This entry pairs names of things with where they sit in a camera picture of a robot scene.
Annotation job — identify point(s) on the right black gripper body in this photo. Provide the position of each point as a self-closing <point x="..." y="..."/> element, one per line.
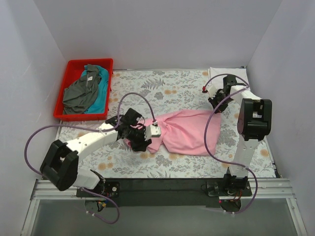
<point x="217" y="100"/>

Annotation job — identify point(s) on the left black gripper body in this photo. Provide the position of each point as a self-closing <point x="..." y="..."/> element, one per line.
<point x="139" y="140"/>

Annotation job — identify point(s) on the pink t shirt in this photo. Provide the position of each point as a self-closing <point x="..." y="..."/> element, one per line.
<point x="182" y="132"/>

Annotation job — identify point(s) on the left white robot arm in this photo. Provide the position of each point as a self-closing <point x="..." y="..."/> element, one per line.
<point x="61" y="163"/>

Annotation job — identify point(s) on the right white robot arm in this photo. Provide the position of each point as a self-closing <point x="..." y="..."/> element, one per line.
<point x="254" y="123"/>

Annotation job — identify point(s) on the folded white t shirt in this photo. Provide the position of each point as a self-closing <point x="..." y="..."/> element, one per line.
<point x="241" y="72"/>

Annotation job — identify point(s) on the floral table mat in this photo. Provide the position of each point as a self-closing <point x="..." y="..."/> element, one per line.
<point x="154" y="93"/>

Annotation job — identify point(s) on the teal t shirt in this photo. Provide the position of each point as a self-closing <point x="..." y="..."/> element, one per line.
<point x="98" y="107"/>

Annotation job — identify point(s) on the red plastic bin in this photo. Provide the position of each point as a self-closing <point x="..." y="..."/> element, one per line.
<point x="73" y="72"/>

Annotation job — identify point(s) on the grey t shirt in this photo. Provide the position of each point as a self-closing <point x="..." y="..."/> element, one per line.
<point x="82" y="93"/>

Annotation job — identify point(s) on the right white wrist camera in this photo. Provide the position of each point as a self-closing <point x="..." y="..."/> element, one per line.
<point x="210" y="90"/>

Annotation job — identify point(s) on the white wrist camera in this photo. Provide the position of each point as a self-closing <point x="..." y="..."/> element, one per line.
<point x="152" y="131"/>
<point x="210" y="90"/>

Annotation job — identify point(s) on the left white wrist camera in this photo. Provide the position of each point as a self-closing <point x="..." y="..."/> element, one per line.
<point x="152" y="131"/>

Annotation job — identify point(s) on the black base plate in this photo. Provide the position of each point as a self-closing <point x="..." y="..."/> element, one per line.
<point x="155" y="192"/>

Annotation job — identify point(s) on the aluminium rail frame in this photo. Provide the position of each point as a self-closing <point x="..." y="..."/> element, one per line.
<point x="268" y="188"/>

